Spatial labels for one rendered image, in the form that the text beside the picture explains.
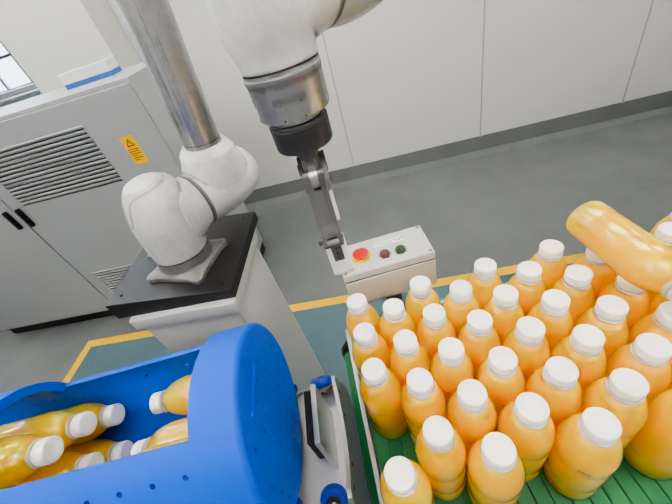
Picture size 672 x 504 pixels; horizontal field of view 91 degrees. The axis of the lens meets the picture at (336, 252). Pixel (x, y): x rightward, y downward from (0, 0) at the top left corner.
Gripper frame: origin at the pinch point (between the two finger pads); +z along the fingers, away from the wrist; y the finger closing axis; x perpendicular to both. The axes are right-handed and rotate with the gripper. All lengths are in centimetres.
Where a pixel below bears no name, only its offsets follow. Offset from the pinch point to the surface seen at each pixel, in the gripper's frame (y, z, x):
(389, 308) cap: 4.0, 15.6, 5.5
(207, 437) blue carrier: 24.0, 4.9, -20.8
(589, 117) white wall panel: -218, 117, 227
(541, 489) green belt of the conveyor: 30, 36, 20
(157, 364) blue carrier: 3.3, 14.4, -39.3
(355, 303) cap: 0.7, 15.6, -0.3
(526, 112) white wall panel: -226, 100, 175
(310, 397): 13.5, 21.6, -12.1
